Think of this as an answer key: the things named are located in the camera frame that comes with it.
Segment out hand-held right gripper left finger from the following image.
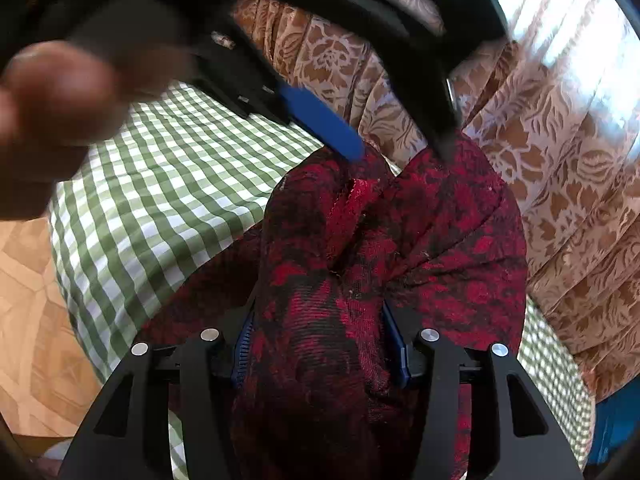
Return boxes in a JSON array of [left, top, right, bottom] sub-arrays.
[[60, 305, 261, 480]]

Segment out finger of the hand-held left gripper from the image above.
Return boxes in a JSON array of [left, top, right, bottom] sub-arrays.
[[370, 25, 458, 161], [195, 25, 365, 163]]

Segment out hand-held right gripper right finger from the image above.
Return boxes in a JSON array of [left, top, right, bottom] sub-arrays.
[[382, 305, 583, 480]]

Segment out red black patterned garment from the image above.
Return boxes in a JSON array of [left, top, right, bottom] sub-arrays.
[[135, 135, 528, 480]]

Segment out person's left hand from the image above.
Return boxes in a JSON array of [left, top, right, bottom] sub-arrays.
[[0, 42, 131, 221]]

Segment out brown floral curtain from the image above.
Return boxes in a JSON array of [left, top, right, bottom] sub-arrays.
[[230, 0, 640, 401]]

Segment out green checked bed sheet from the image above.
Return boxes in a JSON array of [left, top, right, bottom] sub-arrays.
[[47, 82, 596, 480]]

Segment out blue object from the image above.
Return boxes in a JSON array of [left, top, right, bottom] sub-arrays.
[[592, 387, 640, 466]]

